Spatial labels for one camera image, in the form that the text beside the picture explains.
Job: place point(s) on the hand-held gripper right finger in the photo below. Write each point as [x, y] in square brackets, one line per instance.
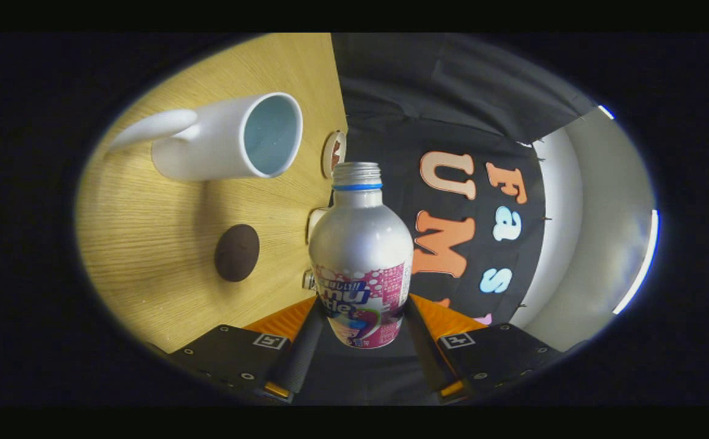
[427, 360]

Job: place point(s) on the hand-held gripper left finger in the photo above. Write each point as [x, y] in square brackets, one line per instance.
[299, 360]

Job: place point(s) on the silver juice bottle pink label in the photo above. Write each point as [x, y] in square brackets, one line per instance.
[360, 244]

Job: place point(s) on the white cup blue inside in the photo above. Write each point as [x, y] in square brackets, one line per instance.
[214, 140]

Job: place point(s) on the white toaster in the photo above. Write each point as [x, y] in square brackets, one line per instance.
[316, 222]

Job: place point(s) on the wooden table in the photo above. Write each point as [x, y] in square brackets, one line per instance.
[147, 244]

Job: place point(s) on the white plate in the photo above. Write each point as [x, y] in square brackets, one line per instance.
[333, 152]

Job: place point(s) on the ceiling light strip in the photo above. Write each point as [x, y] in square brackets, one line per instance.
[647, 262]

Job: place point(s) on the black backdrop cloth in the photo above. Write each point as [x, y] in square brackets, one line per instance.
[391, 79]

